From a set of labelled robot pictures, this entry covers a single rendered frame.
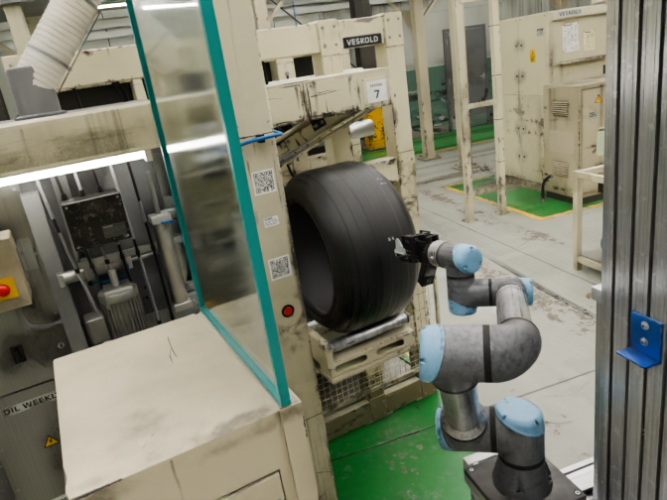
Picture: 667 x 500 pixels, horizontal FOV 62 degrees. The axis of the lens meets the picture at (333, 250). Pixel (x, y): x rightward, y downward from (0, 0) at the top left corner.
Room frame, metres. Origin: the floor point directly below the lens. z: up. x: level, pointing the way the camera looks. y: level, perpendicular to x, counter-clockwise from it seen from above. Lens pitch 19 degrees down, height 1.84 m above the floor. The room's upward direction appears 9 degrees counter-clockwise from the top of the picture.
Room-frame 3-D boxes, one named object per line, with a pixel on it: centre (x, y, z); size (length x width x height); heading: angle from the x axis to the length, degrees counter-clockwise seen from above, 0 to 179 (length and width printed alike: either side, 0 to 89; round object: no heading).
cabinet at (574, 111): (5.95, -3.02, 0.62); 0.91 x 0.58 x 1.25; 105
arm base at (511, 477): (1.16, -0.41, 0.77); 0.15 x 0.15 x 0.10
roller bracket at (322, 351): (1.82, 0.15, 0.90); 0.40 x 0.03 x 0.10; 26
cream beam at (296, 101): (2.22, 0.01, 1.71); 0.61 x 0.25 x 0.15; 116
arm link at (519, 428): (1.16, -0.40, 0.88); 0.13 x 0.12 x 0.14; 73
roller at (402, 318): (1.77, -0.07, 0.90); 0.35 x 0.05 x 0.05; 116
